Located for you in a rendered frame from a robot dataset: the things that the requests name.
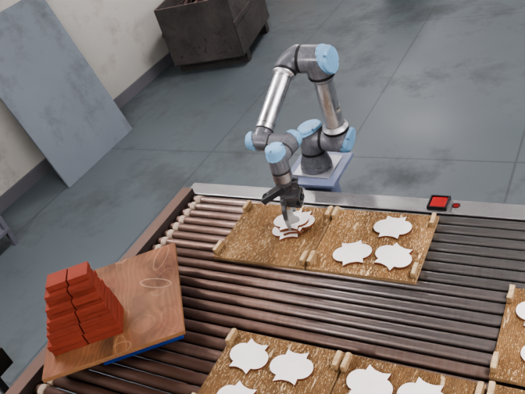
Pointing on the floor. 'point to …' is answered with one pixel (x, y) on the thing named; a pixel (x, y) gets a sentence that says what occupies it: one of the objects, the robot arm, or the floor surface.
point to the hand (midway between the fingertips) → (291, 220)
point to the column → (325, 179)
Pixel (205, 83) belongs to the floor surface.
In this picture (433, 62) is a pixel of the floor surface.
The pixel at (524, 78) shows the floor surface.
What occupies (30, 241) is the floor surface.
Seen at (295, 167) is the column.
